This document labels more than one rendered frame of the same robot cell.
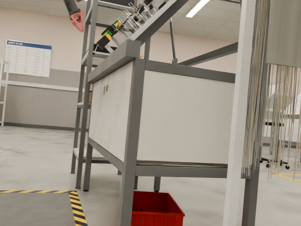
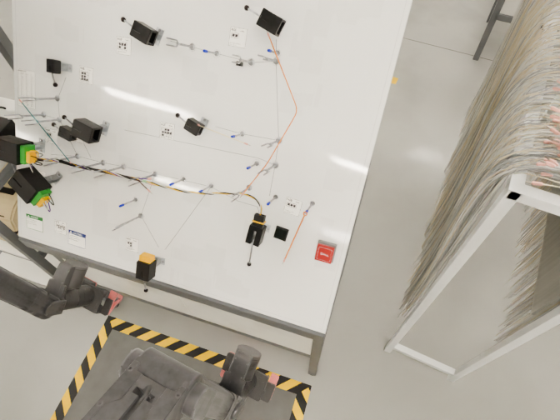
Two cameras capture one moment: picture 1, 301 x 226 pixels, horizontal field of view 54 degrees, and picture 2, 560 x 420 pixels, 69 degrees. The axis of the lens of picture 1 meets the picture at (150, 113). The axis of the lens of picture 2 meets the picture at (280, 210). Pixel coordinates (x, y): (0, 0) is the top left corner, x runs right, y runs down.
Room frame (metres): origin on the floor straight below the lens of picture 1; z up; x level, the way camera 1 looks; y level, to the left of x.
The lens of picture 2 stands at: (0.95, 0.45, 2.18)
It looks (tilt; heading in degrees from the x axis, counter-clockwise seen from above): 58 degrees down; 310
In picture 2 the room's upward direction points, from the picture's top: 3 degrees counter-clockwise
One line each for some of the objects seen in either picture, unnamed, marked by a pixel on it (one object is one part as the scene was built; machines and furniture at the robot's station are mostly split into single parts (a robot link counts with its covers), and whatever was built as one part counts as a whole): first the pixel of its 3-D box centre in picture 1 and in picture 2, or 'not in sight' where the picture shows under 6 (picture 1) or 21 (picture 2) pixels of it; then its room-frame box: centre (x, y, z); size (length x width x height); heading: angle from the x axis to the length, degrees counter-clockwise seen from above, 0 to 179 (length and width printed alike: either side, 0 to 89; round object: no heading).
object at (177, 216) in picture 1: (148, 214); not in sight; (1.59, -0.04, 0.07); 0.39 x 0.29 x 0.14; 8
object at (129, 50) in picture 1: (105, 68); (164, 281); (1.65, 0.27, 0.83); 1.18 x 0.05 x 0.06; 19
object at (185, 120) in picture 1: (155, 115); not in sight; (1.75, -0.03, 0.60); 1.17 x 0.58 x 0.40; 19
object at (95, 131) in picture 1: (97, 110); (122, 279); (1.91, 0.34, 0.60); 0.55 x 0.02 x 0.39; 19
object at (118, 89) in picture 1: (114, 110); (245, 319); (1.39, 0.17, 0.60); 0.55 x 0.03 x 0.39; 19
